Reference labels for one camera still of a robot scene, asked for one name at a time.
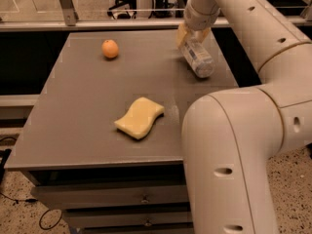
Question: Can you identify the grey drawer cabinet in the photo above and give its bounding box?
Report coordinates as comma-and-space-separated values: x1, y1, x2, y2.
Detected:
6, 30, 236, 234

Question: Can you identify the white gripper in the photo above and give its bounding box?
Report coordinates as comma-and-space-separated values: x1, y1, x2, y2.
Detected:
175, 0, 220, 48

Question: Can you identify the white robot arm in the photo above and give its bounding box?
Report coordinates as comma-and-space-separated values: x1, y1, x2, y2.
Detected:
181, 0, 312, 234

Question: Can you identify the orange fruit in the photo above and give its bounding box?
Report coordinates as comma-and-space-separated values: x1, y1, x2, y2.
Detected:
101, 40, 119, 59

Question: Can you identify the clear plastic water bottle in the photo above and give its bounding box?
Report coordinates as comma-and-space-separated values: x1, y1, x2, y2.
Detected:
179, 37, 215, 78

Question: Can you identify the grey metal railing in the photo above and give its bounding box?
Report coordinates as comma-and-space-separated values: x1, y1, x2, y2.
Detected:
0, 0, 312, 33

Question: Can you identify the lower grey drawer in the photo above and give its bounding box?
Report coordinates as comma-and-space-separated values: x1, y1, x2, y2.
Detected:
63, 208, 192, 228

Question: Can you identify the upper grey drawer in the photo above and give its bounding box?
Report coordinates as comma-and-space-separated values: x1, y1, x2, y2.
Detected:
31, 180, 188, 210

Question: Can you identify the yellow wavy sponge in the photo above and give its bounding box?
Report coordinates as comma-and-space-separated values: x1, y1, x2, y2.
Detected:
114, 97, 165, 139

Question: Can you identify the grey drawer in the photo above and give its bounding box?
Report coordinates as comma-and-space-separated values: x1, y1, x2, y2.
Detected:
63, 208, 192, 228
31, 180, 188, 210

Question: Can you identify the black floor cable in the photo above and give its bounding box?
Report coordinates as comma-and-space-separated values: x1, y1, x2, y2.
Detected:
0, 136, 63, 231

